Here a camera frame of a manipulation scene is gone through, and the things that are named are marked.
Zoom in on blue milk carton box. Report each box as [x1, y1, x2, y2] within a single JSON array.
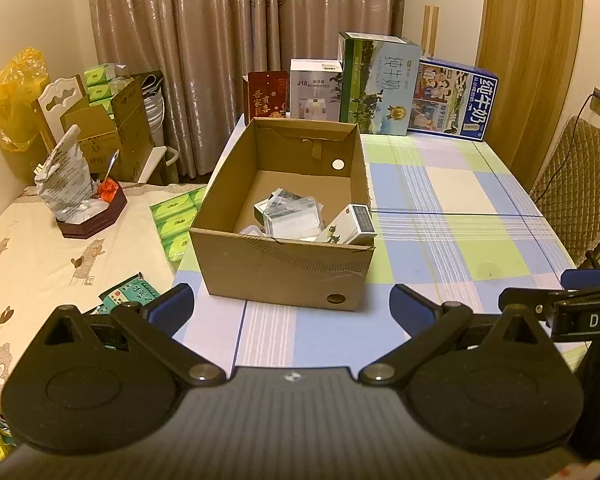
[[407, 57, 500, 141]]

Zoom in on dark red hexagonal box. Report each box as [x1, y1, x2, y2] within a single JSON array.
[[55, 187, 129, 240]]

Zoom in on green tissue multipack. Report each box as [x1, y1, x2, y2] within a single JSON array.
[[149, 187, 207, 264]]

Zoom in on wooden sticks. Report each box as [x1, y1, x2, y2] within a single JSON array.
[[422, 4, 441, 59]]

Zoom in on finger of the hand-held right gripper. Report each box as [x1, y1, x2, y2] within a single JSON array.
[[560, 268, 600, 291], [498, 286, 600, 322]]

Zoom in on dark red gift box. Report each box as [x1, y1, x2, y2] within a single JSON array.
[[243, 69, 290, 120]]

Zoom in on purple charger cable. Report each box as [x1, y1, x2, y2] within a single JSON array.
[[529, 91, 600, 197]]

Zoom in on white humidifier box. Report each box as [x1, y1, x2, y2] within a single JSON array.
[[288, 58, 345, 122]]

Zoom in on white plastic bag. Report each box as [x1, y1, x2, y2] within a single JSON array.
[[33, 123, 94, 222]]

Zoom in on brown patterned curtain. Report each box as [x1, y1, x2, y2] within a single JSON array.
[[85, 0, 409, 183]]

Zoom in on brown cardboard box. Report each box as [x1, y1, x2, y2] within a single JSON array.
[[189, 117, 377, 312]]

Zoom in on green white spray box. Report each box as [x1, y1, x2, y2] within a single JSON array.
[[253, 198, 274, 227]]

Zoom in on white chair back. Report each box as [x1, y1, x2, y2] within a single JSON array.
[[36, 75, 89, 154]]

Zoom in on metal spoon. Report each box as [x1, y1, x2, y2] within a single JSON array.
[[101, 149, 122, 187]]

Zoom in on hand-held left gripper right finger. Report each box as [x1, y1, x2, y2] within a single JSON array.
[[357, 283, 551, 387]]

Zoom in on white stool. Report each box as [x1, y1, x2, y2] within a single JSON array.
[[139, 144, 182, 187]]

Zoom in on yellow plastic bag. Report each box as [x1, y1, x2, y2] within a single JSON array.
[[0, 48, 49, 154]]

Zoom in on green milk carton box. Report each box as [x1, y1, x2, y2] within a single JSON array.
[[338, 31, 423, 137]]

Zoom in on orange wrapped item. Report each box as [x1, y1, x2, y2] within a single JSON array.
[[95, 179, 119, 204]]

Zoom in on green tissue pack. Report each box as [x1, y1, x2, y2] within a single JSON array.
[[87, 84, 115, 106], [83, 64, 117, 87]]

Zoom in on cream printed tablecloth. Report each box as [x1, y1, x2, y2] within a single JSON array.
[[0, 181, 209, 461]]

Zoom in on stacked metal pots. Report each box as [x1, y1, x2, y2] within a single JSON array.
[[141, 72, 167, 149]]

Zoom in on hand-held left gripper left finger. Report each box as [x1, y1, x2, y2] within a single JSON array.
[[32, 282, 229, 387]]

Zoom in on brown storage carton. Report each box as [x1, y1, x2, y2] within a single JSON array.
[[59, 80, 157, 184]]

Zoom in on white blue carton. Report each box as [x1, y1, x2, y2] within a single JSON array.
[[316, 203, 377, 247]]

